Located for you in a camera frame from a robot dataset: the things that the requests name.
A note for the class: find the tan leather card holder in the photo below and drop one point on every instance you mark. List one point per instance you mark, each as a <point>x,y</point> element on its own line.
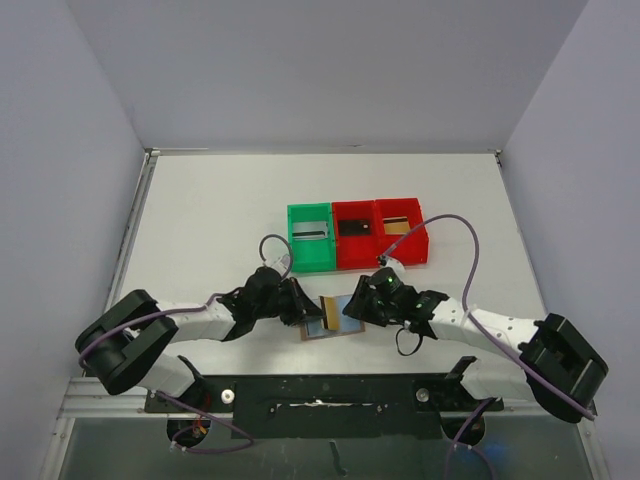
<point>314,330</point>

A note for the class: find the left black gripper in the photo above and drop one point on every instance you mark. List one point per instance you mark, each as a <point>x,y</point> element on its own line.
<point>302,308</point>

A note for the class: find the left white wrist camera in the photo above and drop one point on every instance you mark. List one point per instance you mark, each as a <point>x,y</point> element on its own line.
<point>282,265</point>

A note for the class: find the gold card in red bin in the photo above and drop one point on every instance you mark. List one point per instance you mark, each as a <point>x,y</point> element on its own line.
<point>396,225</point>

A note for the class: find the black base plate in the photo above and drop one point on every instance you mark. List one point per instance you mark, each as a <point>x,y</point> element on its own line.
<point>339,406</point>

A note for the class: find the green plastic bin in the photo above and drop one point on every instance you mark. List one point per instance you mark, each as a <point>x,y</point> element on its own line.
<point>317,255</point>

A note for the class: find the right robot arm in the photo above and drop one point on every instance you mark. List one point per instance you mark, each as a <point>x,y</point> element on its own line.
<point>553,363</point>

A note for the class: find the gold card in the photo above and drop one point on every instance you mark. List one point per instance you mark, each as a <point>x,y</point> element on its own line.
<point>331,313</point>
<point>396,225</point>

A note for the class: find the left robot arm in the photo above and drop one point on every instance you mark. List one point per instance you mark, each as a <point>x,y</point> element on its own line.
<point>125,347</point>

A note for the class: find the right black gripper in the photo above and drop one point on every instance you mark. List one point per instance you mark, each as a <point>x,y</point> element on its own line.
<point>364,299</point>

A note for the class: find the aluminium left rail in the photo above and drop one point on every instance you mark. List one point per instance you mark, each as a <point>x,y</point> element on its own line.
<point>130,232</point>

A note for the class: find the aluminium rail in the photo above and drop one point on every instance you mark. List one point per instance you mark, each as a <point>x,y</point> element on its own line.
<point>130,232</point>
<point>86,397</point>

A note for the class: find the black card in red bin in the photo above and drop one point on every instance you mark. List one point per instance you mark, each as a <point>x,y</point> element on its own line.
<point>354,227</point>

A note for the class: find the silver card in green bin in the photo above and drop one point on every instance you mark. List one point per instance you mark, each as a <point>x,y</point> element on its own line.
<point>310,230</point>

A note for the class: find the red double plastic bin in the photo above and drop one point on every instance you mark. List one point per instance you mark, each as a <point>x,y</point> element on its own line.
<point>362,252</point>

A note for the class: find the aluminium front rail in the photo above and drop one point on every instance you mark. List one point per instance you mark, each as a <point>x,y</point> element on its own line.
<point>86,397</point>

